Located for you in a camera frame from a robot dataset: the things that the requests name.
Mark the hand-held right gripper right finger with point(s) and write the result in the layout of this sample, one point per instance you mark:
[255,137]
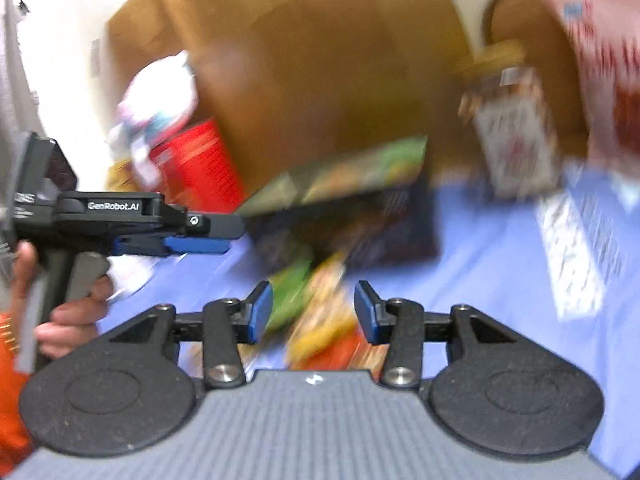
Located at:
[366,316]

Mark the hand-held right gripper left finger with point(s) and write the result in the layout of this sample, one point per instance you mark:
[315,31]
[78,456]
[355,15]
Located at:
[261,312]

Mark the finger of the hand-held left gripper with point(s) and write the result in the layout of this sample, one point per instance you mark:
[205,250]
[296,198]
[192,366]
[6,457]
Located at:
[205,245]

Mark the green snack packet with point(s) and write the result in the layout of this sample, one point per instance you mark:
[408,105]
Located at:
[290,292]

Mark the red and yellow snack packet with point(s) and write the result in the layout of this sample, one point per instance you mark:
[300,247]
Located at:
[325,330]

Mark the dark tin box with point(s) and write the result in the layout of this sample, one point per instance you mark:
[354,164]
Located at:
[380,230]

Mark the person's left hand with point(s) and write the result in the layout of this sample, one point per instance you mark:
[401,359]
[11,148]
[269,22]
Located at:
[70,315]

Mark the red gift bag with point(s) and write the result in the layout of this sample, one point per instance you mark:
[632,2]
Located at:
[200,170]

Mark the pink and blue plush toy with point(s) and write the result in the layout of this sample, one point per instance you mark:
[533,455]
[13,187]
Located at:
[155,105]

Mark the blue printed tablecloth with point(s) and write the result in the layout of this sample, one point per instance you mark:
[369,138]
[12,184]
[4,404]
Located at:
[490,270]

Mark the wood-pattern backdrop panel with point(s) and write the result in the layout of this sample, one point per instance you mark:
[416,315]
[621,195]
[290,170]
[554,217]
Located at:
[310,60]

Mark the clear jar of nuts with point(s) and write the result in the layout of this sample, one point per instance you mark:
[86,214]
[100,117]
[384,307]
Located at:
[515,135]

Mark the round wooden board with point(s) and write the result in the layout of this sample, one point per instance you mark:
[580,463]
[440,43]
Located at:
[540,25]

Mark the pink snack bag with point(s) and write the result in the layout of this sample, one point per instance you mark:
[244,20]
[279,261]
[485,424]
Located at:
[605,60]

